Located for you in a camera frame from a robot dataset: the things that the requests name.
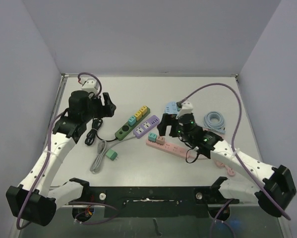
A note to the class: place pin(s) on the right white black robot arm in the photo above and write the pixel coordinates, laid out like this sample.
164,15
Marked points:
276,187

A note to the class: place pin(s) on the yellow charger plug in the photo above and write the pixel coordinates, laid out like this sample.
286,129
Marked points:
138,115
143,110

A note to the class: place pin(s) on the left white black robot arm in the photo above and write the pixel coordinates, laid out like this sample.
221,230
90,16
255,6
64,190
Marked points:
32,200

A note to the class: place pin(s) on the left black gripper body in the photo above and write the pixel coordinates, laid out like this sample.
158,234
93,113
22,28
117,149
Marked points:
97,108

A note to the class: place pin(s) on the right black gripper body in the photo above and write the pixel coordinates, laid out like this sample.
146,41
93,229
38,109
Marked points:
169,121

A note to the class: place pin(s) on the blue round power socket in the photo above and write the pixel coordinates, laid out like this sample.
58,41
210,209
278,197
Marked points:
172,108

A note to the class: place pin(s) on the teal charger plug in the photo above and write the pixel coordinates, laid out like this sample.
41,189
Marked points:
132,120
152,137

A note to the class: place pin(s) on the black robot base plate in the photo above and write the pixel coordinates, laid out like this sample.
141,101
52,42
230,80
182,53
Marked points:
153,201

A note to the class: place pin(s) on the purple power strip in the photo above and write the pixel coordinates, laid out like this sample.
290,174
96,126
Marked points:
145,127

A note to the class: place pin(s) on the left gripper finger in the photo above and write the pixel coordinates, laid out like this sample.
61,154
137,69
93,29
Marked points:
109,111
107,100

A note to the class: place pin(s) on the aluminium frame rail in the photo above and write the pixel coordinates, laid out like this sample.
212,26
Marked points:
33,201

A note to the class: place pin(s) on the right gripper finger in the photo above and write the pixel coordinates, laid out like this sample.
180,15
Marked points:
174,126
162,126

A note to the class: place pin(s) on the pink power strip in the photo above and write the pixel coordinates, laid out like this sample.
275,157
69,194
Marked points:
170,148

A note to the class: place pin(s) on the green power strip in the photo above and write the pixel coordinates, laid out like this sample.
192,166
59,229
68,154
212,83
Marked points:
125,129

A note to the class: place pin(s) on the green charger plug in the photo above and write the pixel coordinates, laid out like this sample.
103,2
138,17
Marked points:
111,154

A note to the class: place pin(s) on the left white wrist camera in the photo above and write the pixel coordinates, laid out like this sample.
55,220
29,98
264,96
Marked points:
90,85

